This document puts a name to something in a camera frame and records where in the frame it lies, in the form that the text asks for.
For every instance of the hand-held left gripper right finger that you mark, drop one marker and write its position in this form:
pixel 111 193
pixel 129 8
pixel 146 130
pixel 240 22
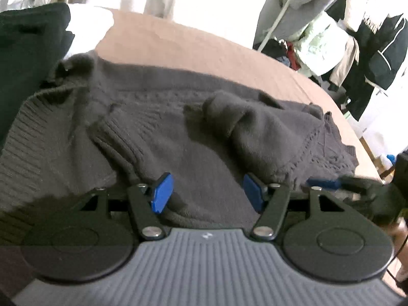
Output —
pixel 255 191

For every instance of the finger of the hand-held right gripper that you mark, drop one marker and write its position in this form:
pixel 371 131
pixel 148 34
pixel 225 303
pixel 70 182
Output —
pixel 323 183

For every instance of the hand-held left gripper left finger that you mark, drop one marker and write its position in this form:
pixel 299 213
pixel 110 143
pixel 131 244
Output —
pixel 162 193

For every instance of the dark brown knit sweater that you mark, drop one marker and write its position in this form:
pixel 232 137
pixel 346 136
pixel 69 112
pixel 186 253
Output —
pixel 191 140

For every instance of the beige hanging garment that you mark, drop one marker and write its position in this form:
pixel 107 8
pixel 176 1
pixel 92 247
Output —
pixel 347 57

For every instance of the black jacket white piping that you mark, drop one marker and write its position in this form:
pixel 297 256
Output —
pixel 382 63

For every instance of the red garment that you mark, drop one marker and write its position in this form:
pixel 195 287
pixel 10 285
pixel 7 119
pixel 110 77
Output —
pixel 291 55

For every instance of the light green garment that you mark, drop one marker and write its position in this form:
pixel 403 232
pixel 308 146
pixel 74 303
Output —
pixel 322 44

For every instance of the white folded garment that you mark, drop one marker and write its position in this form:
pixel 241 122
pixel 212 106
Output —
pixel 89 25

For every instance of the grey hanging garment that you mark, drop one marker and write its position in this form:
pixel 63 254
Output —
pixel 277 6

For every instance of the black folded garment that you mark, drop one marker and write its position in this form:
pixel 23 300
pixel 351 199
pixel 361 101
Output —
pixel 28 38

